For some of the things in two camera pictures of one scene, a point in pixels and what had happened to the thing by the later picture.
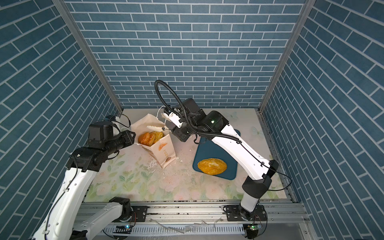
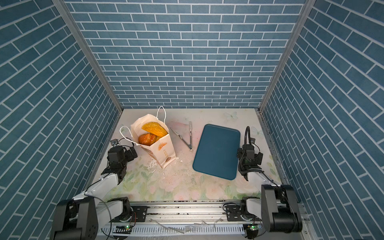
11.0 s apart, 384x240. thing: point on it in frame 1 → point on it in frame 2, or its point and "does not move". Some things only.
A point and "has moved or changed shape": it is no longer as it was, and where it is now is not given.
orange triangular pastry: x=147 y=138 does not move
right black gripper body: x=183 y=132 → x=240 y=152
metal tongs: x=160 y=129 has moved or changed shape
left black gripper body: x=124 y=140 → x=127 y=157
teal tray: x=207 y=149 does not move
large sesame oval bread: x=212 y=166 → x=155 y=128
